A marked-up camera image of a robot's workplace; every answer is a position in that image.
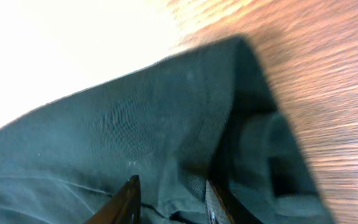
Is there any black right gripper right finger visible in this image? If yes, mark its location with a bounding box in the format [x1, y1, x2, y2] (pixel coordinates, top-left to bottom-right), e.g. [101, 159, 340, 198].
[206, 180, 262, 224]

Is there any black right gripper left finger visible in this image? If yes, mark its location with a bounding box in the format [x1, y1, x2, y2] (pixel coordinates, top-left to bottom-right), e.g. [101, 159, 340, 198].
[84, 175, 141, 224]

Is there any black t-shirt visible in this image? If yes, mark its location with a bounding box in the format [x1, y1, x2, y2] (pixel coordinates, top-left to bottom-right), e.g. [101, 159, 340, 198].
[0, 36, 333, 223]

